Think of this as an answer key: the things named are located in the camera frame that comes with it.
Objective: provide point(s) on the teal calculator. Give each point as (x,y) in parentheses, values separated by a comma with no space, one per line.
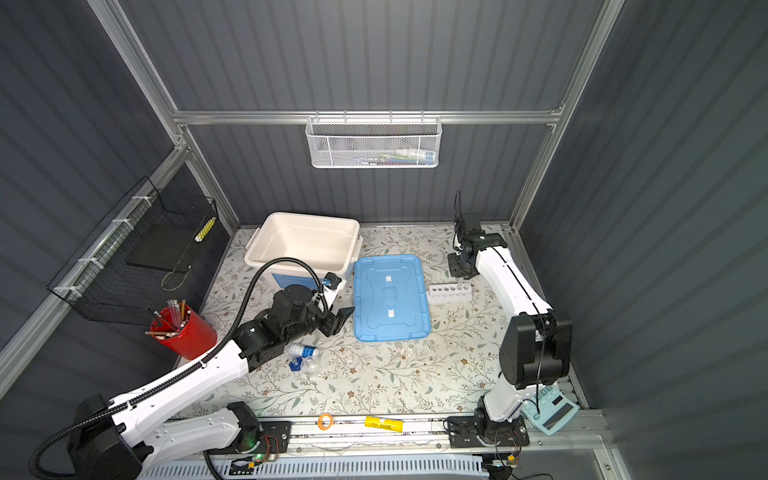
(550,410)

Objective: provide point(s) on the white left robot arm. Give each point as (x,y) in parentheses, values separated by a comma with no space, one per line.
(124,437)

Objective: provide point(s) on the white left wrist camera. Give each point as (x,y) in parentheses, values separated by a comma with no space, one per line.
(333,285)

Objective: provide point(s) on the yellow label tag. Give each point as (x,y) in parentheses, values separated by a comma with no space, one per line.
(387,424)

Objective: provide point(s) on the orange rubber band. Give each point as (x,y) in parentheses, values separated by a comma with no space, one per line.
(325,421)

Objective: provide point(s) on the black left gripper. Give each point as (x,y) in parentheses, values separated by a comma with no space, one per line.
(334,323)

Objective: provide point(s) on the blue plastic bin lid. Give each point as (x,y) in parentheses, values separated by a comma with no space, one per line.
(390,299)

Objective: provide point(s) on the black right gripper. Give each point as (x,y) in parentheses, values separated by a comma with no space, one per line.
(454,268)

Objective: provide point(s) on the blue cap clear bottle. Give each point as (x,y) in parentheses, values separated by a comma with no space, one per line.
(302,358)

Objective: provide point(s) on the white wire wall basket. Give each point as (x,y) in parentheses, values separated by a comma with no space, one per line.
(382,145)

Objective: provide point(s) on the black wire wall basket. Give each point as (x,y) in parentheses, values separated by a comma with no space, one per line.
(146,257)

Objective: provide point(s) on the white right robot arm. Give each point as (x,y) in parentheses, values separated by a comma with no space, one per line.
(535,351)

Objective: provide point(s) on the white test tube rack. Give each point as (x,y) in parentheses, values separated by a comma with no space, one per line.
(448,293)

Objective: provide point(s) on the red pencil cup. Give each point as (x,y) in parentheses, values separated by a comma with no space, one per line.
(178,327)

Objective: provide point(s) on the white plastic storage bin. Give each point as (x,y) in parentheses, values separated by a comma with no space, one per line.
(326,244)

